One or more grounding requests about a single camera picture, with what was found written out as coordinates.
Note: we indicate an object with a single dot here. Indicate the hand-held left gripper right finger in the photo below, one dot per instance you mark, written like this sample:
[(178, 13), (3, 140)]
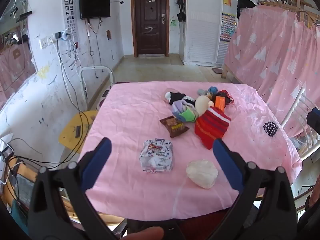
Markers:
[(227, 165)]

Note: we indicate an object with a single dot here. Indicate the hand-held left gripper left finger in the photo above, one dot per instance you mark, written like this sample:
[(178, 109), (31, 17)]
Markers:
[(97, 162)]

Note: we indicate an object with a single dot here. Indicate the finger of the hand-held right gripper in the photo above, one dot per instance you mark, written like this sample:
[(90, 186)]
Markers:
[(314, 118)]

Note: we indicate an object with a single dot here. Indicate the white printed snack packet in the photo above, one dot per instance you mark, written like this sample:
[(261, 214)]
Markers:
[(156, 156)]

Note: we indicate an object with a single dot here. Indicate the brown snack packet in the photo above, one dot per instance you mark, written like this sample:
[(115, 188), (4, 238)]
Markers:
[(175, 127)]

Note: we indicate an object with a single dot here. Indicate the red cartoon cat packet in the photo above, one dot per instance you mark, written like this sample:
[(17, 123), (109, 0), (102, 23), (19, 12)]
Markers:
[(227, 96)]

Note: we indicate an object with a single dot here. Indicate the person's left hand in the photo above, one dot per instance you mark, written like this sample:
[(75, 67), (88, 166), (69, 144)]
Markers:
[(146, 233)]

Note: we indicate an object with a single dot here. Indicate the white chair with yellow seat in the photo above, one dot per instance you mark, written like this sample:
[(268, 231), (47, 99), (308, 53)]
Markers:
[(298, 110)]

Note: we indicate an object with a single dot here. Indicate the small black device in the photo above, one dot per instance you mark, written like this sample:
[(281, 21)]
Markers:
[(78, 131)]

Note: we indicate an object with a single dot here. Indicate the yellow stool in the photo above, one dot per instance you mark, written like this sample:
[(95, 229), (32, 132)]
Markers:
[(70, 135)]

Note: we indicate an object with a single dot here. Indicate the red striped knit sock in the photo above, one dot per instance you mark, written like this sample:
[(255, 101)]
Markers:
[(211, 127)]

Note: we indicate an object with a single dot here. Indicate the pink tablecloth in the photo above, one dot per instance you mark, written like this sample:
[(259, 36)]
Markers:
[(130, 120)]

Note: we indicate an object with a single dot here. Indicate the green sock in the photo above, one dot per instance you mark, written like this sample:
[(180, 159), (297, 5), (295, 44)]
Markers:
[(188, 116)]

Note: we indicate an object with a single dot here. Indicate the orange thread spool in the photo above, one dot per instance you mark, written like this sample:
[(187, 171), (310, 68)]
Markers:
[(220, 103)]

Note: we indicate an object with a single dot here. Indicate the cream round object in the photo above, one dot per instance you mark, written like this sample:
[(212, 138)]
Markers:
[(202, 105)]

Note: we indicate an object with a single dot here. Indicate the purple sock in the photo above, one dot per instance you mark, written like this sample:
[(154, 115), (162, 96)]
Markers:
[(178, 107)]

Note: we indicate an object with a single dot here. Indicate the blue knitted cloth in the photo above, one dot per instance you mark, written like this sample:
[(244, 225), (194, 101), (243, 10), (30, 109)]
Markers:
[(213, 90)]

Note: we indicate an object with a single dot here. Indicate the pink printed bed curtain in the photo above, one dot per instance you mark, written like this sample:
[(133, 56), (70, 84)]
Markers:
[(270, 55)]

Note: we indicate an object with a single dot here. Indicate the black and white sock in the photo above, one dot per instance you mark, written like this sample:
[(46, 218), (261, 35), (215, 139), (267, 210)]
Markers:
[(173, 97)]

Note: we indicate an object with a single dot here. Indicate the white power strip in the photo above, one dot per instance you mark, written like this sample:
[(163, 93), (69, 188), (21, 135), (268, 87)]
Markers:
[(6, 143)]

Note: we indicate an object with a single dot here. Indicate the small brown floor mat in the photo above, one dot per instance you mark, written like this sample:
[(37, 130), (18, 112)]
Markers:
[(218, 71)]

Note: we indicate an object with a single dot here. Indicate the black hanging garment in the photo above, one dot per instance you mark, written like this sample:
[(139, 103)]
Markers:
[(246, 7)]

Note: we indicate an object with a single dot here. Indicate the white plug-in charger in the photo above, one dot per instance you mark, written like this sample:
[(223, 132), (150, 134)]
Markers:
[(64, 35)]

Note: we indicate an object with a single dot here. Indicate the white louvered wardrobe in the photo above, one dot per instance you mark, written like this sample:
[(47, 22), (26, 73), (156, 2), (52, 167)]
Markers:
[(202, 25)]

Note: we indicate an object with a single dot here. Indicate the eye chart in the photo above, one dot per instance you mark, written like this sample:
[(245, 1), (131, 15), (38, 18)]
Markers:
[(70, 17)]

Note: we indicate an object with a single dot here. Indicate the dark brown door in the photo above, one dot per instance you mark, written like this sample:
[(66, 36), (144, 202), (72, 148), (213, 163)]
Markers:
[(150, 20)]

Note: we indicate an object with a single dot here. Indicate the hanging bags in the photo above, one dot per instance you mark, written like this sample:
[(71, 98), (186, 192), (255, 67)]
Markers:
[(181, 3)]

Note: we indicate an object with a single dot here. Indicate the white metal frame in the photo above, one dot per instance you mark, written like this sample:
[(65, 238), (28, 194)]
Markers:
[(83, 80)]

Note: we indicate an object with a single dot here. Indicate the colourful grid wall chart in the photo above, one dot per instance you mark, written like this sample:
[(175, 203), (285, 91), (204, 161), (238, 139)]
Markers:
[(228, 27)]

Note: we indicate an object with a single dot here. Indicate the wall mirror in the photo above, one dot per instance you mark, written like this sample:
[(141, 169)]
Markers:
[(12, 67)]

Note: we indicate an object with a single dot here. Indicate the small brown wall panel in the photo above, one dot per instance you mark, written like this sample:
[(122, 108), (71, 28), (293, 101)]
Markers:
[(108, 35)]

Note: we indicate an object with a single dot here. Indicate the white wall socket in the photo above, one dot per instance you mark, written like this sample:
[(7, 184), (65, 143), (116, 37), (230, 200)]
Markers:
[(44, 43)]

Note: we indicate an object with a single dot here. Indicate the yellow wall poster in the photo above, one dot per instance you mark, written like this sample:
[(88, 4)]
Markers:
[(227, 0)]

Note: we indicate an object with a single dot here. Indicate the black wall television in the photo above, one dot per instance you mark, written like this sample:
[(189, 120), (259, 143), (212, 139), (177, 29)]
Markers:
[(94, 0)]

